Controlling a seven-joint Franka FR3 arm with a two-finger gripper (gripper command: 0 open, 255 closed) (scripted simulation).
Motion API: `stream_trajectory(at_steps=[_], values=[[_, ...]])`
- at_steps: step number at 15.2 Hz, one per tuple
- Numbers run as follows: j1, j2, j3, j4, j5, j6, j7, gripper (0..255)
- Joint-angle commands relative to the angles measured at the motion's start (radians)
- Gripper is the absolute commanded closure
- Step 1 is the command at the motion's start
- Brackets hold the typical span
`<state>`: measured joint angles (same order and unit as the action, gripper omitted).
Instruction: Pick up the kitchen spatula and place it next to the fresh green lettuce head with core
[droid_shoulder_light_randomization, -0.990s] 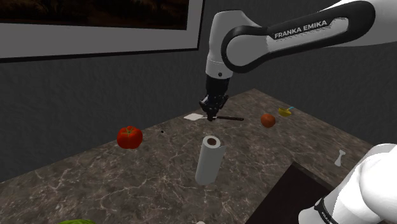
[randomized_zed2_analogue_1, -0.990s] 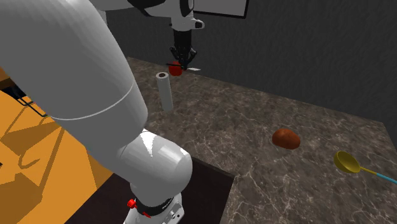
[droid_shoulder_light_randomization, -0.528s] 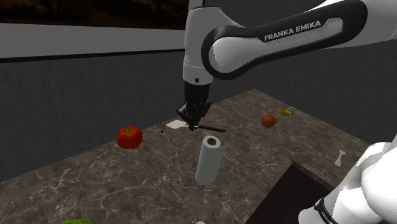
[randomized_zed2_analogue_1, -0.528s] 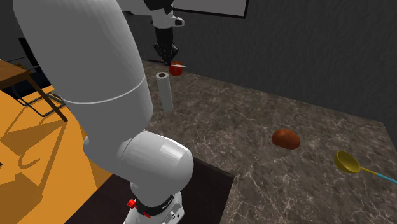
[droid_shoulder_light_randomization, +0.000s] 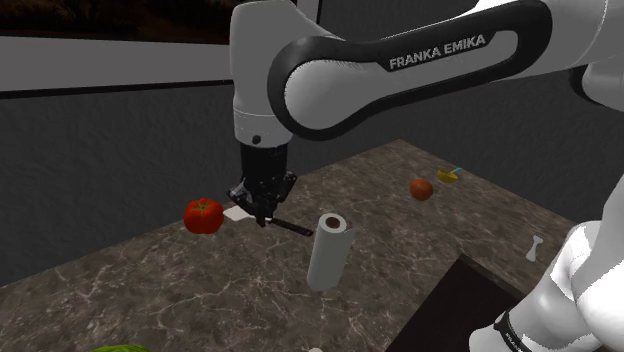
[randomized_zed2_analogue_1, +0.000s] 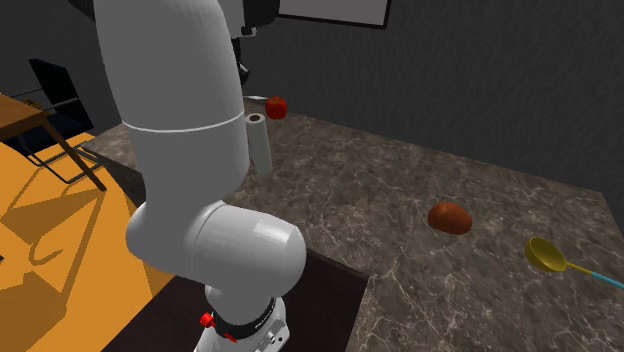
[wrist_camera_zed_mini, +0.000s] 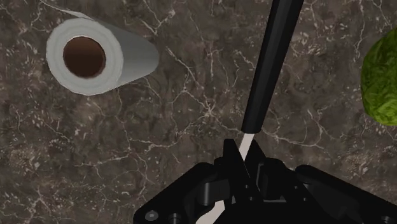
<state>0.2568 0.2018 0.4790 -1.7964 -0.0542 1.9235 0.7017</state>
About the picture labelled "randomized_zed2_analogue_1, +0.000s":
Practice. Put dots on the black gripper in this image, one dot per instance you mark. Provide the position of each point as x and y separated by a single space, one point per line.
237 51

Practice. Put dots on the red bell pepper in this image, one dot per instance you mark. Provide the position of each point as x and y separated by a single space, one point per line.
276 108

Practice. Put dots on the wooden table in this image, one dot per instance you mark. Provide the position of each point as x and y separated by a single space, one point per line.
17 117

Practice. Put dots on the black chair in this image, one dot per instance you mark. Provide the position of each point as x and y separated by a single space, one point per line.
56 85

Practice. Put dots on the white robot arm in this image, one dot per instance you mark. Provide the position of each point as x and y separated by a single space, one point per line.
180 97

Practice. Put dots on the black framed wall picture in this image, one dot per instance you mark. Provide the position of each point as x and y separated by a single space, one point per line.
336 10

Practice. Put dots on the white paper towel roll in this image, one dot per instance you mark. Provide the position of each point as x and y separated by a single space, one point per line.
259 144

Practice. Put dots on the brown potato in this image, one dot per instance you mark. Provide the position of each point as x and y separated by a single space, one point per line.
449 218

